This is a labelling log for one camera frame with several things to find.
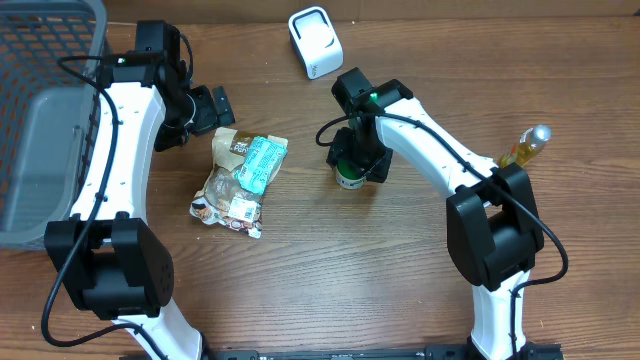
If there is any white barcode scanner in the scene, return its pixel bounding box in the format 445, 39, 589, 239
288, 6, 344, 80

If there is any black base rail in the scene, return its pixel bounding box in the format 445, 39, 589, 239
202, 342, 565, 360

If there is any brown nut snack bag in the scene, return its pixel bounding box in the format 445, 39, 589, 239
190, 128, 288, 239

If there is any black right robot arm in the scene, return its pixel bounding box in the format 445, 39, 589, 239
327, 68, 544, 359

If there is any teal wet wipes pack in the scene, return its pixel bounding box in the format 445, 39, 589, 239
234, 136, 288, 195

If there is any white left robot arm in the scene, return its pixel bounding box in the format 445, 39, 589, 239
44, 20, 234, 359

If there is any green lid white jar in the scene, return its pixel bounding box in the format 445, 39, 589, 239
334, 160, 366, 190

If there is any yellow dish soap bottle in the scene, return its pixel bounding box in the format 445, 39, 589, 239
497, 124, 552, 168

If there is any grey plastic mesh basket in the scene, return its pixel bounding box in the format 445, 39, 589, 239
1, 0, 110, 251

